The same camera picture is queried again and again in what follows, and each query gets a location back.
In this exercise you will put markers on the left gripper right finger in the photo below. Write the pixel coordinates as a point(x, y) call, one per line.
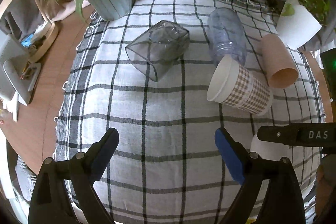
point(248, 169)

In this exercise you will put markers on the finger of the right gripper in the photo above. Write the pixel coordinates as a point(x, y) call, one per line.
point(320, 135)

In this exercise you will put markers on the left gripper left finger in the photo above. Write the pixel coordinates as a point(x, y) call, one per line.
point(88, 167)

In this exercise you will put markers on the white frosted cup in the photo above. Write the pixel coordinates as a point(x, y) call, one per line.
point(268, 150)

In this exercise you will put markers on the pink plastic cup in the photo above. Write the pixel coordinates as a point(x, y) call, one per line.
point(281, 71)

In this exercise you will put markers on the houndstooth paper cup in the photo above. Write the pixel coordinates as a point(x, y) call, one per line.
point(235, 86)

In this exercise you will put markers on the clear bluish plastic cup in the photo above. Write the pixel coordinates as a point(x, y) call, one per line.
point(226, 36)

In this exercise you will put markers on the smoky grey square cup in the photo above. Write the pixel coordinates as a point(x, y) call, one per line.
point(155, 51)

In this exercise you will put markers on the white plant pot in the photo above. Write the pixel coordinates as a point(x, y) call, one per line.
point(296, 25)

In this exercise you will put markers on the green pothos plant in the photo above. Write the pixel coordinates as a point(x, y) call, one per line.
point(318, 8)

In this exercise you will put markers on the checkered white black tablecloth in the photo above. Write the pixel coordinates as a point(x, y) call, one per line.
point(166, 168)

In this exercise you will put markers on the round wooden tray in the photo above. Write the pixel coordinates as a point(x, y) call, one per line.
point(42, 40)

